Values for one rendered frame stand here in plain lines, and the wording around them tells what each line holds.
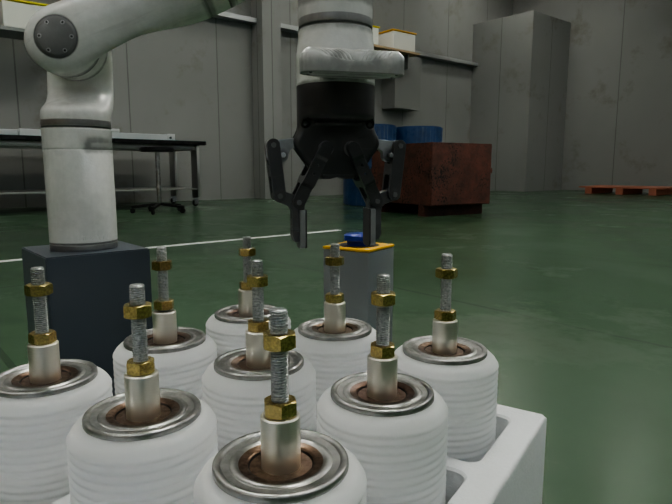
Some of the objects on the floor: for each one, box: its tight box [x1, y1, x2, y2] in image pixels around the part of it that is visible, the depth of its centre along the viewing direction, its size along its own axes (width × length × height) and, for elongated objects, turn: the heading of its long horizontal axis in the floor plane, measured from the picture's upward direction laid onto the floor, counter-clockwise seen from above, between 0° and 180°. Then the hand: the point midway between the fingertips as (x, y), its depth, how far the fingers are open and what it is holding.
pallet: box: [579, 185, 672, 196], centre depth 944 cm, size 136×94×12 cm
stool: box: [130, 147, 186, 215], centre depth 532 cm, size 52×49×62 cm
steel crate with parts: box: [371, 142, 492, 217], centre depth 536 cm, size 86×103×65 cm
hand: (335, 233), depth 56 cm, fingers open, 6 cm apart
